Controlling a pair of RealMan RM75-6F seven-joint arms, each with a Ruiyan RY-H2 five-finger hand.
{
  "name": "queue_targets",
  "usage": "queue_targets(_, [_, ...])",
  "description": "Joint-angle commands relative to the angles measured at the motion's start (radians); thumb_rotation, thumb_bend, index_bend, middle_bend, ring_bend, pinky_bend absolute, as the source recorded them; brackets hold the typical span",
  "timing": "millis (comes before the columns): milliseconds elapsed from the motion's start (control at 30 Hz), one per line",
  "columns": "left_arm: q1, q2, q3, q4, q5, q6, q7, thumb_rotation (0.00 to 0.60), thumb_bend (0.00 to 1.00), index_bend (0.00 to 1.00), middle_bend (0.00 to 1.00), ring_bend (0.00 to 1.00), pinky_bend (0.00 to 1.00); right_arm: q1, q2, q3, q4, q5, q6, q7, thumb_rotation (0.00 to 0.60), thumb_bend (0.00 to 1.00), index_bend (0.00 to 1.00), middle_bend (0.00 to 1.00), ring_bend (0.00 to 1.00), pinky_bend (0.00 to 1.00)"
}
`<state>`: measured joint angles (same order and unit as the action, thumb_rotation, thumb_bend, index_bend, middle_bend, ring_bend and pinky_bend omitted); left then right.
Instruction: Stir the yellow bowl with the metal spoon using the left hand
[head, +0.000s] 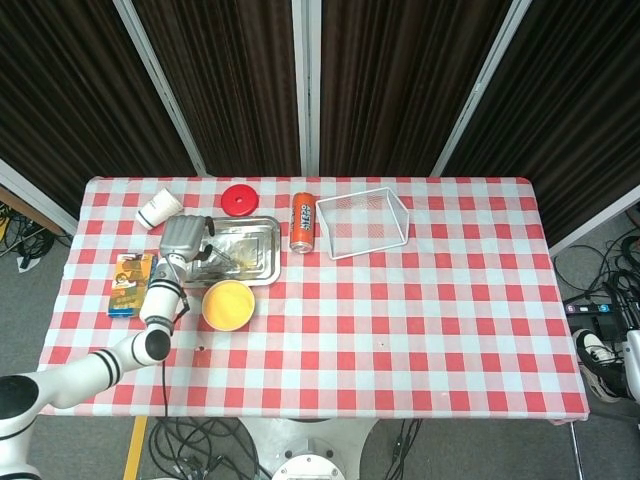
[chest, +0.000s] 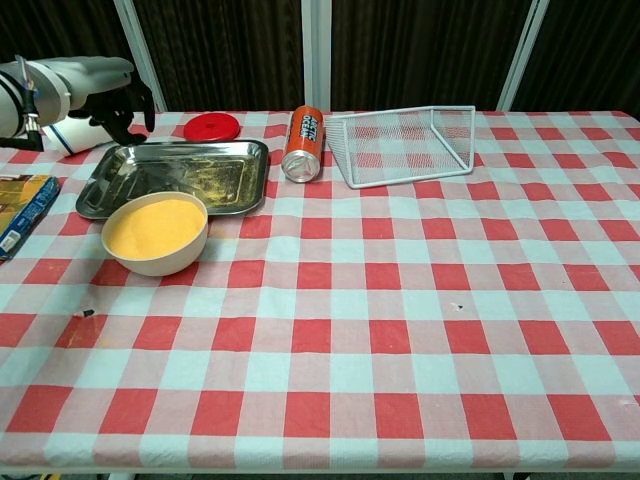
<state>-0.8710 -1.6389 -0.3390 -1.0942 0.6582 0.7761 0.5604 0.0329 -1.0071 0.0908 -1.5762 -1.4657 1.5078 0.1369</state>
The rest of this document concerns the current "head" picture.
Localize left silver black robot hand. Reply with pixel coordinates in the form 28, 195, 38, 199
158, 214, 217, 261

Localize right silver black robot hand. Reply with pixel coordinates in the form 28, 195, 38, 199
625, 328, 640, 374

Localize silver metal spoon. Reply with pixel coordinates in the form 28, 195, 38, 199
199, 243, 239, 266

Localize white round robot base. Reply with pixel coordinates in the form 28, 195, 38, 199
239, 417, 376, 480

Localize red round plastic lid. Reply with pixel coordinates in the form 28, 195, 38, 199
221, 184, 259, 217

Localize stainless steel rectangular tray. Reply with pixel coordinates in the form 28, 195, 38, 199
173, 215, 282, 290

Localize yellow bowl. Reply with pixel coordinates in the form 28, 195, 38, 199
201, 279, 257, 332

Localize stacked white paper cups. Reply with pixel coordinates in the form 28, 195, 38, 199
135, 187, 183, 231

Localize black white sneaker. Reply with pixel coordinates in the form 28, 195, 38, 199
582, 359, 626, 404
572, 328, 610, 365

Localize black power strip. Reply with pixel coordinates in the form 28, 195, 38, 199
563, 298, 615, 317

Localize yellow blue cardboard box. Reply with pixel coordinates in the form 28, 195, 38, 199
107, 252, 157, 319

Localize yellow powder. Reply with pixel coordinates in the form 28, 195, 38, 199
204, 282, 254, 328

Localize metal table leg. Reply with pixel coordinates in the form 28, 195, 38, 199
569, 424, 585, 480

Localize orange soda can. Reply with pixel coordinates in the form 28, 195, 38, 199
289, 191, 318, 255

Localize dark brown curtain panel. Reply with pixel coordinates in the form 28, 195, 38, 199
319, 0, 514, 177
133, 0, 304, 177
442, 0, 640, 246
0, 0, 199, 216

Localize red white checkered tablecloth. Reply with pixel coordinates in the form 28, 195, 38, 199
29, 175, 592, 426

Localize yellow floor tape strip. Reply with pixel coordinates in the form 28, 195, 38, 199
123, 416, 150, 480

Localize black floor cable bundle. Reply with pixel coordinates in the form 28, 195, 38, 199
148, 417, 266, 480
554, 199, 640, 331
0, 202, 74, 274

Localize white partition base rail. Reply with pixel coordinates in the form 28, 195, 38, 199
0, 158, 79, 235
548, 184, 640, 259

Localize white partition post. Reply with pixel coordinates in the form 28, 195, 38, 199
292, 0, 322, 177
113, 0, 207, 177
430, 0, 531, 177

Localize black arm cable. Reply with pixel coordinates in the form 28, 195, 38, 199
159, 294, 191, 420

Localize white wire mesh basket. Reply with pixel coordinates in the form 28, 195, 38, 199
315, 186, 411, 262

